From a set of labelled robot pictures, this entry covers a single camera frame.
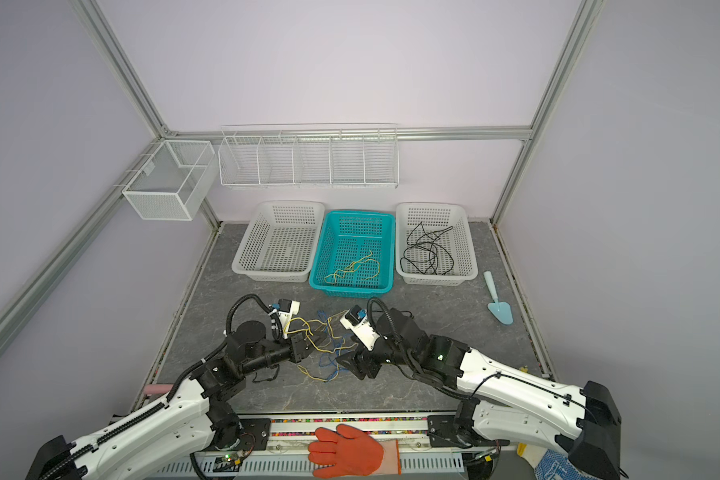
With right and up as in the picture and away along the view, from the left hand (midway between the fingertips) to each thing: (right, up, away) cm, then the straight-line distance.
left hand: (325, 341), depth 73 cm
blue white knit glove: (+55, -28, -4) cm, 62 cm away
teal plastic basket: (+4, +21, +39) cm, 44 cm away
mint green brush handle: (+53, +3, +23) cm, 58 cm away
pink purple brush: (-47, -15, +6) cm, 49 cm away
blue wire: (+2, -3, -1) cm, 4 cm away
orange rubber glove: (+6, -26, -2) cm, 27 cm away
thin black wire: (+34, +25, +39) cm, 58 cm away
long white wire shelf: (-9, +54, +25) cm, 61 cm away
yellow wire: (-3, +4, -5) cm, 7 cm away
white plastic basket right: (+26, +18, +32) cm, 45 cm away
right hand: (+5, -1, -4) cm, 7 cm away
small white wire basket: (-53, +45, +24) cm, 74 cm away
